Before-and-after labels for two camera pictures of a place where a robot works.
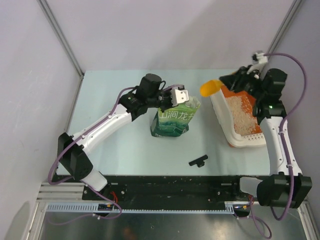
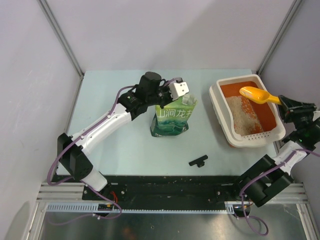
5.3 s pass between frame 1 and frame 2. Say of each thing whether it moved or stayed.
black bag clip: stayed
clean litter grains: stayed
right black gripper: moved
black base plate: stayed
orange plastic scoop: moved
